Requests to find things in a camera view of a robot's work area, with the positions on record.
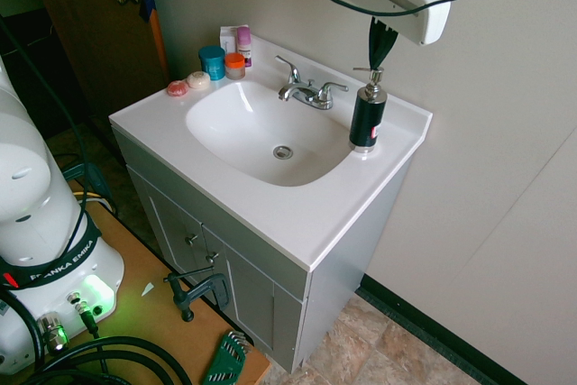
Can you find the pink round soap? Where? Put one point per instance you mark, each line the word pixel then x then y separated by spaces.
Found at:
pixel 177 88

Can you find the chrome sink drain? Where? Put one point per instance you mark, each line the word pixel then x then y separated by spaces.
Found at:
pixel 283 152

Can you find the black C-clamp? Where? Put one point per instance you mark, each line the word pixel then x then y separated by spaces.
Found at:
pixel 216 288

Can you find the orange lid jar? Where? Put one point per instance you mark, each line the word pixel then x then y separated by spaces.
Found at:
pixel 235 65

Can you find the green hex key set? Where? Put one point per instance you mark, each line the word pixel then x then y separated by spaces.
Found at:
pixel 225 358

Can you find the black baseboard strip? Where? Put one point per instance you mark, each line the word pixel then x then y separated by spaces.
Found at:
pixel 442 331

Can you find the silver robot connector plug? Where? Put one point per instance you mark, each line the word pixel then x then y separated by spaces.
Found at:
pixel 52 333

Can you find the teal round jar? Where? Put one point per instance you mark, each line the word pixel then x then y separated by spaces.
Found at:
pixel 212 62

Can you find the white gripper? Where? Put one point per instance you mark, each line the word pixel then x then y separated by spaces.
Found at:
pixel 424 20

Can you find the cream round soap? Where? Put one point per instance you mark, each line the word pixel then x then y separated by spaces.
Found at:
pixel 198 80

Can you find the pink cap bottle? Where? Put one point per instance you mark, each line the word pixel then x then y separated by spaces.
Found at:
pixel 244 42

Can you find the metal cabinet knob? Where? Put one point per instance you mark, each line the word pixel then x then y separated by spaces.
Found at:
pixel 192 239
pixel 212 257

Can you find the white cardboard box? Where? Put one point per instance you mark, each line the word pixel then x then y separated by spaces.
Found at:
pixel 227 40

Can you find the white paper scrap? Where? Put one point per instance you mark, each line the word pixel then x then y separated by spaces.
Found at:
pixel 148 289

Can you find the white vanity sink top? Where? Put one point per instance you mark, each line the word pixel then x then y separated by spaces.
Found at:
pixel 288 213

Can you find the brown wooden door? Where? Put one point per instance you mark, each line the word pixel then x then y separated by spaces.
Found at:
pixel 99 42

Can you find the grey vanity cabinet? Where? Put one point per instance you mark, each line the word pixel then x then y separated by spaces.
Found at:
pixel 252 277

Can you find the black sanitizer pump bottle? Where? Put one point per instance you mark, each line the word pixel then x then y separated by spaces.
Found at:
pixel 367 114

